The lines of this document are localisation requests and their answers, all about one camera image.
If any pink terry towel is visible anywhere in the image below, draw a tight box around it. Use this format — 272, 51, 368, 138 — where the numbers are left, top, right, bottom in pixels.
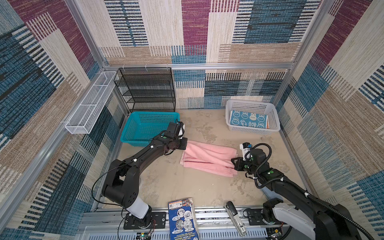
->
180, 141, 238, 178

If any blue bunny pattern towel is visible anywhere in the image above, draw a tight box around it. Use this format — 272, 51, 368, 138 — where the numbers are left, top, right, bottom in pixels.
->
229, 111, 269, 129

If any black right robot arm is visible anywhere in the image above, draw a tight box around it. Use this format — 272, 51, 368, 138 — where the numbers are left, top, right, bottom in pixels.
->
231, 145, 373, 240

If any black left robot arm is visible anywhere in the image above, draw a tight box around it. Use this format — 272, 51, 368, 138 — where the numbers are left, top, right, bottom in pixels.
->
102, 122, 188, 228

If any teal plastic basket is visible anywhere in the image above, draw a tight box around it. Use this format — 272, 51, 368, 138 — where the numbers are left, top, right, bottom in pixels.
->
120, 112, 181, 147

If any black silver stapler tool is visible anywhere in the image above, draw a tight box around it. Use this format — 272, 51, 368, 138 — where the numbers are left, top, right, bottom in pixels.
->
225, 201, 247, 237

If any white plastic basket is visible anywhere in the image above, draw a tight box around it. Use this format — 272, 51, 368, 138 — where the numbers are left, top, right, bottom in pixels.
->
226, 100, 281, 135

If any blue printed package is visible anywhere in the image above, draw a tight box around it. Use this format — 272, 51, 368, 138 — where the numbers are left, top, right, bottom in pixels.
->
168, 198, 200, 240

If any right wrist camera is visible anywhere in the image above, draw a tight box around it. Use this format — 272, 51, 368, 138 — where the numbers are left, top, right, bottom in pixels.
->
240, 142, 252, 161

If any black wire shelf rack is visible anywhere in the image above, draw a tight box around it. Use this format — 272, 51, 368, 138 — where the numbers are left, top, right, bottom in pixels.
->
115, 67, 176, 113

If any white wire mesh tray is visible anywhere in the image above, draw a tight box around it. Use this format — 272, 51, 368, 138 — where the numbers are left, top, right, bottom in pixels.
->
65, 71, 117, 135

